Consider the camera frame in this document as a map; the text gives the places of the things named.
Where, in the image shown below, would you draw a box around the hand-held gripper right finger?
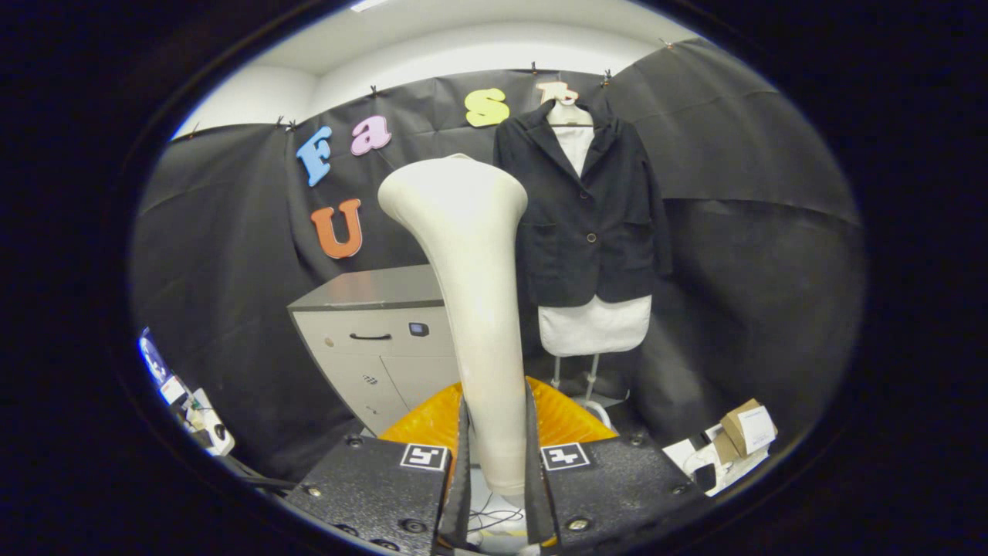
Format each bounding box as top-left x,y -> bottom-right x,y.
525,378 -> 705,553

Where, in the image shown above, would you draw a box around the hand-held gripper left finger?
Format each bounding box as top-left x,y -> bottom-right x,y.
284,378 -> 473,555

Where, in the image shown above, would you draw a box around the white garment steamer head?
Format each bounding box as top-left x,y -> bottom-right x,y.
377,153 -> 530,497

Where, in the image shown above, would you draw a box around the black blazer jacket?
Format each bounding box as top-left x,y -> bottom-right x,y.
492,99 -> 674,308

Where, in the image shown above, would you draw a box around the white steamer base stand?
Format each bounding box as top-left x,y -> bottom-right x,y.
550,352 -> 617,430

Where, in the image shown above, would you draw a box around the white flat box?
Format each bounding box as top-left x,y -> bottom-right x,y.
662,432 -> 769,497

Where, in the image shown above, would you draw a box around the white padded ironing board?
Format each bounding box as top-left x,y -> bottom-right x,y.
538,124 -> 653,358

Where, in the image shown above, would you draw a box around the brown cardboard box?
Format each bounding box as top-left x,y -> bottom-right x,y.
719,398 -> 778,458

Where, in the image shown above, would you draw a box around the grey cabinet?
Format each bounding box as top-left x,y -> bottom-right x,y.
287,264 -> 464,437

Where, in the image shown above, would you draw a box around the white plastic device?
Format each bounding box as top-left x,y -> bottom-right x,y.
184,388 -> 236,456

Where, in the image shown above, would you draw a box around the blue lit screen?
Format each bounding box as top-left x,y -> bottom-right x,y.
140,331 -> 172,385

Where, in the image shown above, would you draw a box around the black backdrop cloth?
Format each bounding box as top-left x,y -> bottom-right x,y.
130,37 -> 864,480

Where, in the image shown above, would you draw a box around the thin black floor cables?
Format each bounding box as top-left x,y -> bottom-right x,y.
469,494 -> 526,534

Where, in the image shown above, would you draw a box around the thick black cable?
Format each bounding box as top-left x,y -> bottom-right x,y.
224,454 -> 298,492

